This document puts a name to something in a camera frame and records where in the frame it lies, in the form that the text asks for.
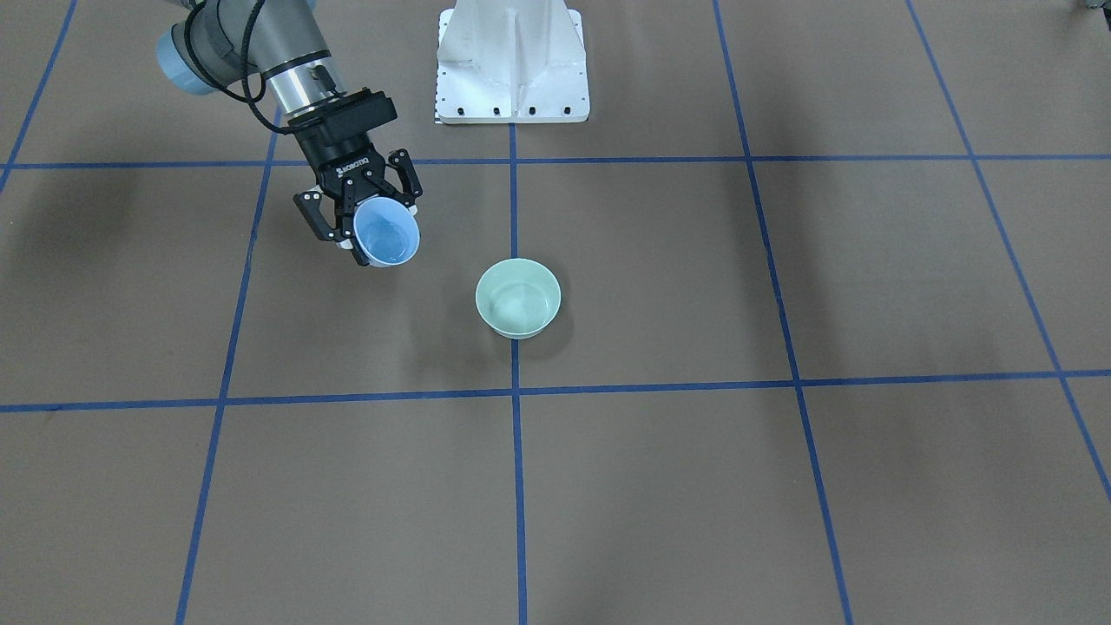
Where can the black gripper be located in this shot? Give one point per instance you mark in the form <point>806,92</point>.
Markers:
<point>334,154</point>

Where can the light blue plastic cup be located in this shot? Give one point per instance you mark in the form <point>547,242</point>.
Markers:
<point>386,232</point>

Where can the light green bowl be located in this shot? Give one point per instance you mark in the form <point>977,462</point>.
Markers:
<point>518,298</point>

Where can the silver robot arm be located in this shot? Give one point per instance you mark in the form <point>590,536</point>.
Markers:
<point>272,56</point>

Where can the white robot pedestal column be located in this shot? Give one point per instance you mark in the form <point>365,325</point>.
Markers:
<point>511,62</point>

